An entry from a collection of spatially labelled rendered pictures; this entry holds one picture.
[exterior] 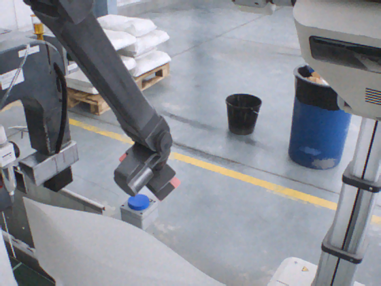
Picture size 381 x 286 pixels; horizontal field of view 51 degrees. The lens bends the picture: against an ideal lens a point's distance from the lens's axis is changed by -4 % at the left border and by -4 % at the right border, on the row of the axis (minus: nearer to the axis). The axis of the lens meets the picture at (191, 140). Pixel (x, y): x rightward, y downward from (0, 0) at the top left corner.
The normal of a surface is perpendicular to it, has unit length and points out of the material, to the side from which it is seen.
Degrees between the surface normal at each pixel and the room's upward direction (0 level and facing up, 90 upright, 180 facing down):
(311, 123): 93
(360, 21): 40
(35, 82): 90
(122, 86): 99
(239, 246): 0
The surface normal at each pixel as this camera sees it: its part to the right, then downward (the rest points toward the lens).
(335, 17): -0.34, -0.42
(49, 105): 0.86, 0.26
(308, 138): -0.57, 0.43
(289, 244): 0.01, -0.88
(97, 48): 0.76, 0.45
